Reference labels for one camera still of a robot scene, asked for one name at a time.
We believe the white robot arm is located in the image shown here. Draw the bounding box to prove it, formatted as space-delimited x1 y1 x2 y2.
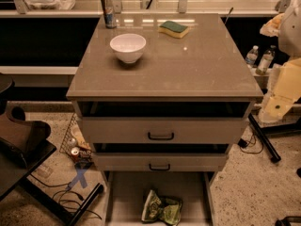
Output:
259 0 301 123

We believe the white ceramic bowl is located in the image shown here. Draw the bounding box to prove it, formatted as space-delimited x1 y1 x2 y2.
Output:
110 33 147 64

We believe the black floor cable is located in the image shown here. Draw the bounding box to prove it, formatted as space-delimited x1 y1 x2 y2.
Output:
29 172 103 220
238 132 265 155

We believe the clear bottle yellowish liquid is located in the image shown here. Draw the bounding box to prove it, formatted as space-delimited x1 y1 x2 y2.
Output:
255 45 276 75

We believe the black table leg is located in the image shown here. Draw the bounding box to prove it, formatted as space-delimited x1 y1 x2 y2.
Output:
248 114 301 163
20 179 104 226

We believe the black table leg right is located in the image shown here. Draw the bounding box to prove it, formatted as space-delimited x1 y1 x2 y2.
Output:
248 114 301 163

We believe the black floor cable right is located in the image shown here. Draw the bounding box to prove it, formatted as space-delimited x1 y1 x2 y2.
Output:
238 132 265 155

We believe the black floor cable left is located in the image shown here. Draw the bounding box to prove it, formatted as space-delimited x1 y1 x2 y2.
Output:
29 172 103 220

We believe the open bottom drawer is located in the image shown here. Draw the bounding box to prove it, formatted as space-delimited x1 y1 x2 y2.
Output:
105 171 214 226

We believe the blue silver energy drink can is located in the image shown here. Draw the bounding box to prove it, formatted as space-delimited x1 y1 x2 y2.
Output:
101 0 117 29

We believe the yellow green sponge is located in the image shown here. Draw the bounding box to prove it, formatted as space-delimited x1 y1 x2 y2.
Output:
158 21 189 39

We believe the red soda can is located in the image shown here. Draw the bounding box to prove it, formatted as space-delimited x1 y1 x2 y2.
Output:
71 147 80 163

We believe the black chair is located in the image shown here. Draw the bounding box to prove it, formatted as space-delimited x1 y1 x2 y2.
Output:
0 73 55 201

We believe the wire basket on floor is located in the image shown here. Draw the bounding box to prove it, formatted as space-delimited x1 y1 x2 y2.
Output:
59 114 91 162

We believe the drawer with handle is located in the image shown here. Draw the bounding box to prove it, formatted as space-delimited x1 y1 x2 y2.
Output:
92 153 228 171
77 117 248 144

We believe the middle drawer with handle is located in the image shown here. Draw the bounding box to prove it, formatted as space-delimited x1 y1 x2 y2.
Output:
92 153 228 171

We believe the clear water bottle blue label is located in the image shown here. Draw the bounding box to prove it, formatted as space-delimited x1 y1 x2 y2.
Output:
245 45 259 68

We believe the top drawer with handle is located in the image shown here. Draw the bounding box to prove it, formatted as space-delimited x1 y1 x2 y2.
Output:
77 117 248 144

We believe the silver can in basket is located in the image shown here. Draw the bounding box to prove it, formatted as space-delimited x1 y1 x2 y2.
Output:
68 137 77 147

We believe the black table leg left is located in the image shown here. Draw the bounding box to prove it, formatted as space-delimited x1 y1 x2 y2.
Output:
20 179 104 226

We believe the grey drawer cabinet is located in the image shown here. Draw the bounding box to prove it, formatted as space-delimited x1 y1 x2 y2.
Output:
67 14 262 226

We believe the green jalapeno chip bag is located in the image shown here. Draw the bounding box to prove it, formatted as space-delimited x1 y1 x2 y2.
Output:
141 189 182 226

